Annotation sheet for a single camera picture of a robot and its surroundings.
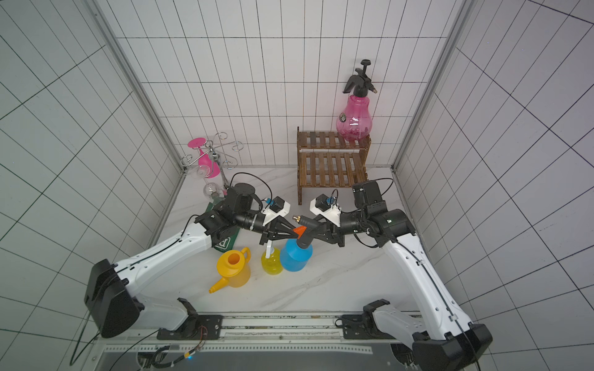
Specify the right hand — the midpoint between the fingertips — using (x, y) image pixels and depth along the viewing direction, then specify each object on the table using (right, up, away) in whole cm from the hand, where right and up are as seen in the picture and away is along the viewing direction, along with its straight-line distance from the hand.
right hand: (303, 228), depth 64 cm
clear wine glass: (-35, +11, +22) cm, 43 cm away
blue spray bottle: (-2, -8, +4) cm, 9 cm away
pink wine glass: (-40, +21, +30) cm, 55 cm away
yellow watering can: (-22, -15, +10) cm, 29 cm away
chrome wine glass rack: (-34, +25, +21) cm, 47 cm away
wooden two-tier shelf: (+11, +24, +39) cm, 47 cm away
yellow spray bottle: (-10, -15, +13) cm, 22 cm away
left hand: (-3, -3, +3) cm, 5 cm away
